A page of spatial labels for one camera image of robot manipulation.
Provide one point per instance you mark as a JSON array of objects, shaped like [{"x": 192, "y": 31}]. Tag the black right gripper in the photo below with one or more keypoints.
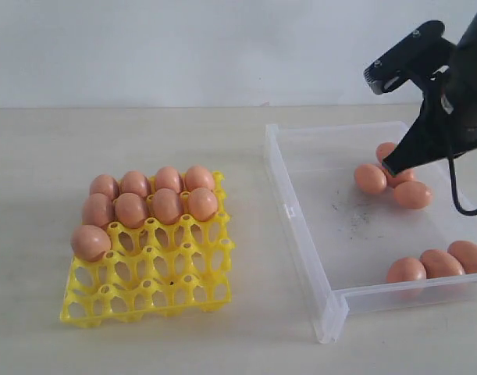
[{"x": 426, "y": 141}]

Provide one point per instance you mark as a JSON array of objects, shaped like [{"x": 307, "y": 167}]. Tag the brown egg placed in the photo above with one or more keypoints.
[
  {"x": 198, "y": 176},
  {"x": 135, "y": 182},
  {"x": 169, "y": 177},
  {"x": 106, "y": 185}
]

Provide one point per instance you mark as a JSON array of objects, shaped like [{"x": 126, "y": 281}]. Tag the brown egg with line mark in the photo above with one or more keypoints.
[{"x": 167, "y": 206}]

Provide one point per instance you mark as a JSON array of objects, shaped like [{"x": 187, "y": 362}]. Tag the brown egg cluster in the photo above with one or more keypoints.
[{"x": 98, "y": 210}]

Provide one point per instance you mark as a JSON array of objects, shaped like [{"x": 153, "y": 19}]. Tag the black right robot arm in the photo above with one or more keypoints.
[{"x": 459, "y": 97}]

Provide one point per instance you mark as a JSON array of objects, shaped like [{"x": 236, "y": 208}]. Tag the brown egg under gripper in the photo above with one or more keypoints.
[{"x": 402, "y": 177}]

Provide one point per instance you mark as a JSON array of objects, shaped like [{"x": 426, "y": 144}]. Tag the clear plastic bin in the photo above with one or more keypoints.
[{"x": 344, "y": 241}]

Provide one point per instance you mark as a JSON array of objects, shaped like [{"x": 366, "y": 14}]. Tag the yellow plastic egg tray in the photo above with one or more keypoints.
[{"x": 156, "y": 268}]

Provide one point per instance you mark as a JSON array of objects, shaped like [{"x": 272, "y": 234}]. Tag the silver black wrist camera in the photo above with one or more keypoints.
[{"x": 420, "y": 54}]

